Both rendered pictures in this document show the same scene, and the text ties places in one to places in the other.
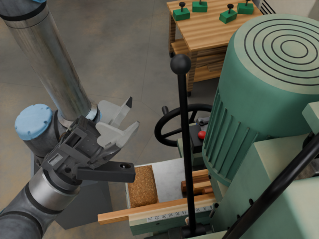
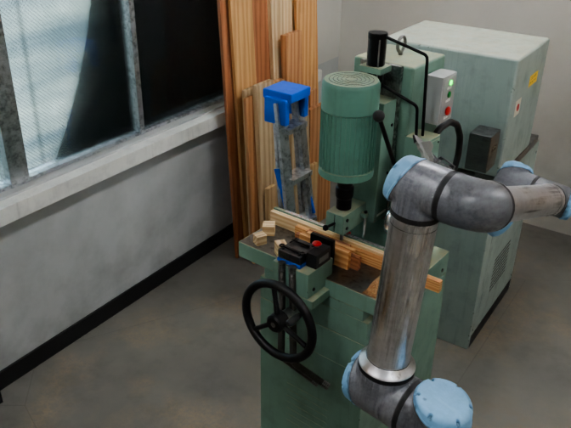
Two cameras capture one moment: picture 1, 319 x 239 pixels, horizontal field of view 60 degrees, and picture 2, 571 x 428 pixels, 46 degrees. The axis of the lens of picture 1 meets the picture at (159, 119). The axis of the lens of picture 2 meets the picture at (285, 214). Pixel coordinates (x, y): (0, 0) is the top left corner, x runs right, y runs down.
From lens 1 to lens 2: 2.13 m
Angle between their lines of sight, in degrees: 87
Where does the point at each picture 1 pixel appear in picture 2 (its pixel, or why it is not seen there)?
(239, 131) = not seen: hidden behind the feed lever
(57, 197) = not seen: hidden behind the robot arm
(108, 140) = (428, 152)
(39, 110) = (428, 399)
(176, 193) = (365, 270)
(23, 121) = (457, 404)
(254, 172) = (388, 112)
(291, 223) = (419, 70)
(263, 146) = (382, 102)
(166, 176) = (358, 280)
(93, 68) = not seen: outside the picture
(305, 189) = (410, 65)
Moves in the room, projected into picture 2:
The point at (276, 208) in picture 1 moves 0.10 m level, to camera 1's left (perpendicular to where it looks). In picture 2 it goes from (415, 76) to (441, 84)
